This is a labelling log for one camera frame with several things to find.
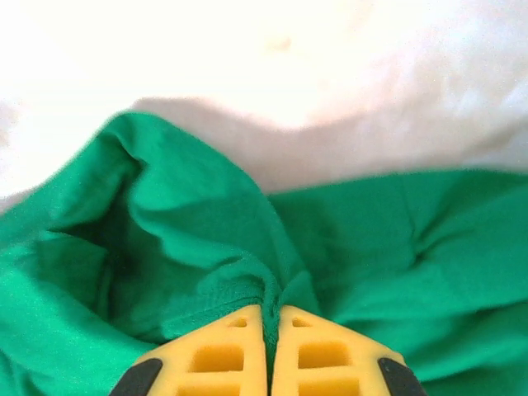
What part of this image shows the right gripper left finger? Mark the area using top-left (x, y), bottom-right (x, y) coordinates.
top-left (109, 304), bottom-right (269, 396)

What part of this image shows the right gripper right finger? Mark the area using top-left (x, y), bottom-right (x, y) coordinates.
top-left (271, 304), bottom-right (430, 396)

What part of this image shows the green t-shirt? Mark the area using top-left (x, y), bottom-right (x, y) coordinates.
top-left (0, 111), bottom-right (528, 396)

